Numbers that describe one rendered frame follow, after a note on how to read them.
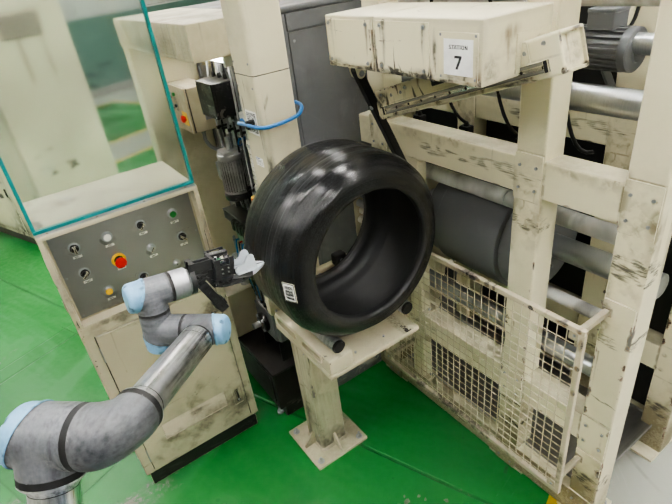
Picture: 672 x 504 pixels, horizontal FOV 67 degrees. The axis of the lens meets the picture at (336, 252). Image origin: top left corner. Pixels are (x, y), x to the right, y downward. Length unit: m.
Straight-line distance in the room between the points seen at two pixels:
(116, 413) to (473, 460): 1.75
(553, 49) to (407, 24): 0.35
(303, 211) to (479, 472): 1.49
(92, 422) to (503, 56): 1.11
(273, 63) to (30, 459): 1.16
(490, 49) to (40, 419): 1.14
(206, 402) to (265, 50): 1.52
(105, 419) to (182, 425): 1.47
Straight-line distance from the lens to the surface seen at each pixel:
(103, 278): 2.02
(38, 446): 1.03
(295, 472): 2.45
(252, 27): 1.58
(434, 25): 1.32
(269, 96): 1.61
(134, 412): 1.00
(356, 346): 1.73
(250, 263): 1.37
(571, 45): 1.33
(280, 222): 1.34
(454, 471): 2.40
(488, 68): 1.26
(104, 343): 2.08
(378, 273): 1.79
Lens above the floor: 1.94
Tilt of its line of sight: 30 degrees down
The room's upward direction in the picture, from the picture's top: 8 degrees counter-clockwise
